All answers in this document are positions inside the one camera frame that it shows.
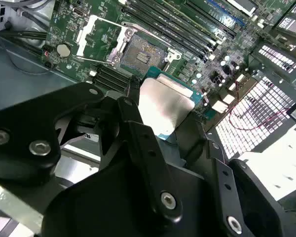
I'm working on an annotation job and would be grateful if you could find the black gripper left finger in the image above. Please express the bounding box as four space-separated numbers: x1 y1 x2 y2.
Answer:
0 82 184 224

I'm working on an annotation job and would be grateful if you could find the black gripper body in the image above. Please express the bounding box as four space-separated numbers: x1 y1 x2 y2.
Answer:
41 154 220 237

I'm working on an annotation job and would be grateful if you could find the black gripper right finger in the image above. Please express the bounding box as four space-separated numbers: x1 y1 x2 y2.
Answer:
175 115 287 237

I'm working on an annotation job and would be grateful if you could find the metal socket cover frame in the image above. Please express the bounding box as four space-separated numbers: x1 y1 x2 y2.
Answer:
75 14 135 65

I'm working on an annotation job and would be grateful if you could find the silver CPU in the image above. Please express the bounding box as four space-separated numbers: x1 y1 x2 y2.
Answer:
137 66 204 142

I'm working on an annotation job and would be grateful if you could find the thin wire locking lever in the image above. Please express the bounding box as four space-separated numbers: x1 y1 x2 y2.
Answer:
120 21 142 29

